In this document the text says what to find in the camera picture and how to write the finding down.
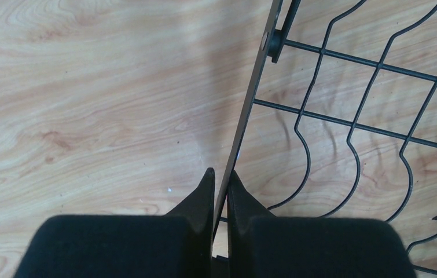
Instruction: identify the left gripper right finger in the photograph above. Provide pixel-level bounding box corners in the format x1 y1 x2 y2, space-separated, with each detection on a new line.
227 172 416 277

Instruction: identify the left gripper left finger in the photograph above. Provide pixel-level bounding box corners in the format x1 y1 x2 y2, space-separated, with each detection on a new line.
14 168 215 277

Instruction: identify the black wire dish rack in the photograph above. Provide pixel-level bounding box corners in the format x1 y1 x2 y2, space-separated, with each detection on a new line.
214 1 437 277

